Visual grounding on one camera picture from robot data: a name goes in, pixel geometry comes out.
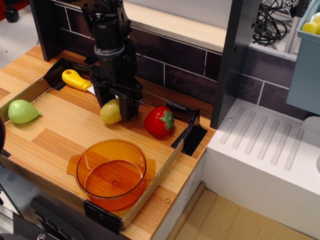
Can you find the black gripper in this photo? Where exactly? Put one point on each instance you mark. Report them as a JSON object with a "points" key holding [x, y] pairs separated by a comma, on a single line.
{"points": [[115, 76]]}

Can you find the yellow plastic potato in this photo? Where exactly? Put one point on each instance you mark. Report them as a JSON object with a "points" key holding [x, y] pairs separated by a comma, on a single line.
{"points": [[110, 112]]}

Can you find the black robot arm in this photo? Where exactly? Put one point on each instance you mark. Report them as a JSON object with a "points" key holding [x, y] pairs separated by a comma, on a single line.
{"points": [[107, 22]]}

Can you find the cardboard fence with black tape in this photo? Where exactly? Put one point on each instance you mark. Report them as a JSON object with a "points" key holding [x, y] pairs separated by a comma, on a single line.
{"points": [[40, 150]]}

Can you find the orange transparent pot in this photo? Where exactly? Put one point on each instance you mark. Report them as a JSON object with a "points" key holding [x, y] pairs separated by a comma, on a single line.
{"points": [[113, 173]]}

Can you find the red plastic strawberry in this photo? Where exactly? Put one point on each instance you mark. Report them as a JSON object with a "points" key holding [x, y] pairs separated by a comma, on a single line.
{"points": [[160, 121]]}

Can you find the green plastic pear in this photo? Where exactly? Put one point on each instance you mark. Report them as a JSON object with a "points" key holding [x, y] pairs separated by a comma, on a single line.
{"points": [[21, 111]]}

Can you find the black device at bottom left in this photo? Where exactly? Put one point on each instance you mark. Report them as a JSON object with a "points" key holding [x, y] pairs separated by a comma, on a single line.
{"points": [[37, 209]]}

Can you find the white toy sink drainboard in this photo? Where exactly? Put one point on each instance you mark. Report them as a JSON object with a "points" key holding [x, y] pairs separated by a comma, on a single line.
{"points": [[269, 163]]}

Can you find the teal plastic bin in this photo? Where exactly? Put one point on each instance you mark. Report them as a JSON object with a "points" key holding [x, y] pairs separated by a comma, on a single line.
{"points": [[304, 90]]}

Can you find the yellow toy in bin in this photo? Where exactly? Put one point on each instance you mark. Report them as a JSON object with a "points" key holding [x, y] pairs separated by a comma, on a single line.
{"points": [[313, 26]]}

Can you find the yellow handled white toy knife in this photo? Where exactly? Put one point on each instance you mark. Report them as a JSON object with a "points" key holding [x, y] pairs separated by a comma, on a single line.
{"points": [[73, 79]]}

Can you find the dark grey vertical post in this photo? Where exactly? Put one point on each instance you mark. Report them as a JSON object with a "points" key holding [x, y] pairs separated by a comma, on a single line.
{"points": [[239, 34]]}

